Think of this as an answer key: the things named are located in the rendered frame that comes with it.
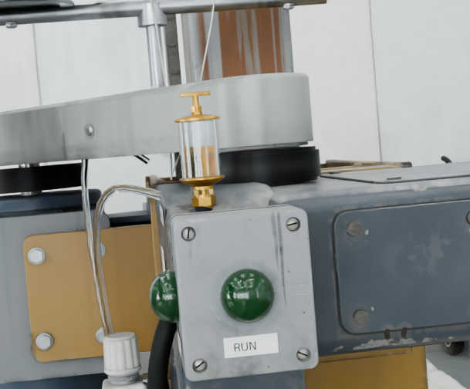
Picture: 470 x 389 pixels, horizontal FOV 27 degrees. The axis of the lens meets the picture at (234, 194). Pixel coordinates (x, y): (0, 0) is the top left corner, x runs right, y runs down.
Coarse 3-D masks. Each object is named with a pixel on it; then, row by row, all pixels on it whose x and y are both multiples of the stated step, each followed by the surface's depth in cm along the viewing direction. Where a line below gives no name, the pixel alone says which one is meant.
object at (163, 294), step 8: (168, 272) 55; (160, 280) 54; (168, 280) 54; (152, 288) 54; (160, 288) 54; (168, 288) 54; (176, 288) 54; (152, 296) 54; (160, 296) 54; (168, 296) 54; (176, 296) 54; (152, 304) 54; (160, 304) 54; (168, 304) 54; (176, 304) 54; (160, 312) 54; (168, 312) 54; (176, 312) 54; (168, 320) 54; (176, 320) 54
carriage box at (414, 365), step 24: (336, 168) 88; (360, 360) 89; (384, 360) 90; (408, 360) 90; (168, 384) 112; (312, 384) 89; (336, 384) 89; (360, 384) 89; (384, 384) 90; (408, 384) 90
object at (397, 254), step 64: (192, 192) 64; (256, 192) 63; (320, 192) 60; (384, 192) 60; (448, 192) 60; (320, 256) 59; (384, 256) 59; (448, 256) 60; (320, 320) 59; (384, 320) 59; (448, 320) 60; (192, 384) 58; (256, 384) 58
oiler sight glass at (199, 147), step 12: (204, 120) 60; (216, 120) 61; (180, 132) 60; (192, 132) 60; (204, 132) 60; (216, 132) 61; (180, 144) 61; (192, 144) 60; (204, 144) 60; (216, 144) 60; (192, 156) 60; (204, 156) 60; (216, 156) 60; (192, 168) 60; (204, 168) 60; (216, 168) 60
